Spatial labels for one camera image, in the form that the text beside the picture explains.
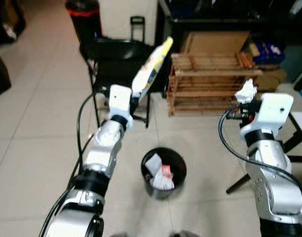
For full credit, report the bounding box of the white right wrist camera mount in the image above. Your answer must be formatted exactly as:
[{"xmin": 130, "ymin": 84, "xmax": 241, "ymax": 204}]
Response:
[{"xmin": 240, "ymin": 93, "xmax": 294, "ymax": 142}]

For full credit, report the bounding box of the round black rubbish bin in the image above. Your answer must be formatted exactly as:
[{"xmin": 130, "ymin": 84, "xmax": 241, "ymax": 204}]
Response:
[{"xmin": 141, "ymin": 147, "xmax": 187, "ymax": 199}]

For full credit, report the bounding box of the wooden slat rack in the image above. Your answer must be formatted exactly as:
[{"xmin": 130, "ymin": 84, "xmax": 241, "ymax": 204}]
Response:
[{"xmin": 167, "ymin": 52, "xmax": 264, "ymax": 117}]

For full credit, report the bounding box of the black trolley handle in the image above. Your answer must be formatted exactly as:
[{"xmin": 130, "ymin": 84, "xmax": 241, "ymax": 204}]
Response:
[{"xmin": 129, "ymin": 16, "xmax": 146, "ymax": 43}]

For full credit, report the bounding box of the yellow snack bag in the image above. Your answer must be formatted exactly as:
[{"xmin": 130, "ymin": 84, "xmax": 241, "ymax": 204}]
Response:
[{"xmin": 131, "ymin": 36, "xmax": 174, "ymax": 98}]

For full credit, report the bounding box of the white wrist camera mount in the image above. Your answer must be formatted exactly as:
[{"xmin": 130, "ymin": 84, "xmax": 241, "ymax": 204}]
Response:
[
  {"xmin": 107, "ymin": 85, "xmax": 134, "ymax": 125},
  {"xmin": 240, "ymin": 93, "xmax": 294, "ymax": 142}
]

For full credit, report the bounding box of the white tissue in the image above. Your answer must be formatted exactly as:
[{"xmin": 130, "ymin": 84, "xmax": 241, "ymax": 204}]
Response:
[{"xmin": 235, "ymin": 79, "xmax": 258, "ymax": 103}]

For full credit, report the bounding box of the blue printed bag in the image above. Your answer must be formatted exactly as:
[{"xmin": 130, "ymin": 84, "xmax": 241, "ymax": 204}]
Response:
[{"xmin": 250, "ymin": 40, "xmax": 286, "ymax": 66}]

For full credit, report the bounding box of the black chair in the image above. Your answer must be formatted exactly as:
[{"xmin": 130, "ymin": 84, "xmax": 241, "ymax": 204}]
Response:
[{"xmin": 81, "ymin": 37, "xmax": 157, "ymax": 129}]

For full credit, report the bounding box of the black bin with red band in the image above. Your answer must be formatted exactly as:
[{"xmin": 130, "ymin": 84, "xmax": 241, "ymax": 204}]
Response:
[{"xmin": 65, "ymin": 0, "xmax": 101, "ymax": 46}]

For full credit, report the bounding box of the brown cardboard box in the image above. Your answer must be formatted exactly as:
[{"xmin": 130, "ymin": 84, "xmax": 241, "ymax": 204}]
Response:
[{"xmin": 180, "ymin": 31, "xmax": 251, "ymax": 56}]

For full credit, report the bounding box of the black desk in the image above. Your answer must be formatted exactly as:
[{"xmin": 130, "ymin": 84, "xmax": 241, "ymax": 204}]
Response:
[{"xmin": 159, "ymin": 0, "xmax": 302, "ymax": 56}]

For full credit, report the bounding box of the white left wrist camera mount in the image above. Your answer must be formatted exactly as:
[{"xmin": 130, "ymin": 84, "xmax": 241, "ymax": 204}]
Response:
[{"xmin": 107, "ymin": 85, "xmax": 134, "ymax": 125}]

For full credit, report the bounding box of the red and white wrapper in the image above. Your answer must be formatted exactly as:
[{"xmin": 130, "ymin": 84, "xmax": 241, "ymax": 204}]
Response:
[{"xmin": 152, "ymin": 165, "xmax": 175, "ymax": 191}]

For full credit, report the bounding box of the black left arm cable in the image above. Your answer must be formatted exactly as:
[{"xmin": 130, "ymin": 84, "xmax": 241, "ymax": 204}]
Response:
[{"xmin": 40, "ymin": 90, "xmax": 110, "ymax": 237}]

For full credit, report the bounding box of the white paper trash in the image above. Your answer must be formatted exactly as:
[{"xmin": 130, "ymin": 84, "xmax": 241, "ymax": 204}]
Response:
[{"xmin": 145, "ymin": 154, "xmax": 163, "ymax": 176}]

